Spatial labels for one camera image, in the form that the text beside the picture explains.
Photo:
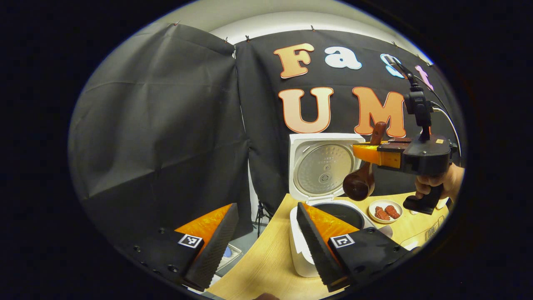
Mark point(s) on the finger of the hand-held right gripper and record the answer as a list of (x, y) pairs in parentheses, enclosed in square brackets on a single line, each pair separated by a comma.
[(374, 154)]

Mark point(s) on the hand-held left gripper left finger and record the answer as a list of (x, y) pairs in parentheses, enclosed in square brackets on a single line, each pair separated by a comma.
[(216, 250)]

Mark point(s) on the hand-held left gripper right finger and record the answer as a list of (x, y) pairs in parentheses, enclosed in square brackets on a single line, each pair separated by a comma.
[(316, 250)]

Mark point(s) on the white rice cooker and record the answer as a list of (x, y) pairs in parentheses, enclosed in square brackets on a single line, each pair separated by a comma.
[(300, 250)]

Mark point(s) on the dark wooden spoon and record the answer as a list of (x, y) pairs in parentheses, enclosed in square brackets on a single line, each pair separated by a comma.
[(358, 185)]

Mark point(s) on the clear plastic box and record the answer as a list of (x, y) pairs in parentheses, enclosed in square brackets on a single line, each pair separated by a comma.
[(233, 259)]

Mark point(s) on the white plate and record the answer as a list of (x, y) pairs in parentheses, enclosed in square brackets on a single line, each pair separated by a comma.
[(385, 203)]

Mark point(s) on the black tripod stand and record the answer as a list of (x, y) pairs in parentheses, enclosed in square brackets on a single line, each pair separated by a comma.
[(262, 216)]

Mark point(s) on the red meat piece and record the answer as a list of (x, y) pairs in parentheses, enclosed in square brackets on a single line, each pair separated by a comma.
[(392, 211), (381, 213)]

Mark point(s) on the black backdrop cloth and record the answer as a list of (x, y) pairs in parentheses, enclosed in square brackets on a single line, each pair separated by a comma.
[(166, 125)]

